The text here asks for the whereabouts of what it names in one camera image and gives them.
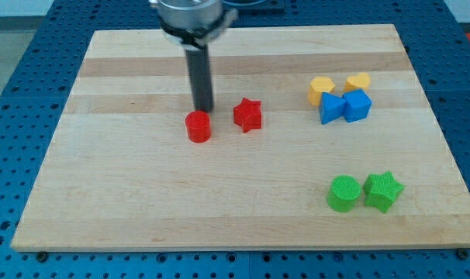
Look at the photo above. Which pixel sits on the red cylinder block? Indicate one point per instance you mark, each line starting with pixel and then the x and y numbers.
pixel 198 126

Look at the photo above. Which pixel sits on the red star block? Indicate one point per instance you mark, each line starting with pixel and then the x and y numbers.
pixel 247 115

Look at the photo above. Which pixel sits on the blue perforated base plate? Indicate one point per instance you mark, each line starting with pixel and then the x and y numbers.
pixel 33 100

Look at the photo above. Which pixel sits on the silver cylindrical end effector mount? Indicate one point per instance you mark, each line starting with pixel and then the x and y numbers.
pixel 193 24

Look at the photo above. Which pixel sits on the green star block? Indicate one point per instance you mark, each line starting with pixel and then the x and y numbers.
pixel 382 191

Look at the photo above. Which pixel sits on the green cylinder block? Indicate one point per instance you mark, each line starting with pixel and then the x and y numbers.
pixel 343 193

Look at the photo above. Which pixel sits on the wooden board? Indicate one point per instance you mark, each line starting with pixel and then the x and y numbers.
pixel 120 173

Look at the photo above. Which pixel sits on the yellow heart block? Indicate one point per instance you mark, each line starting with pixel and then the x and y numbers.
pixel 359 81

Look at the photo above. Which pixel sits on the blue triangle block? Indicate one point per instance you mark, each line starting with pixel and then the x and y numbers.
pixel 331 107

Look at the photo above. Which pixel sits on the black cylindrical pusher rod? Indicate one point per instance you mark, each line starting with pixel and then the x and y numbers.
pixel 200 78

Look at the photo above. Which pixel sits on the blue cube block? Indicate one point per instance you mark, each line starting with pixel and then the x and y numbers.
pixel 357 105

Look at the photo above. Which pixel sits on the yellow hexagon block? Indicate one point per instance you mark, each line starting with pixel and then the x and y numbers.
pixel 317 87

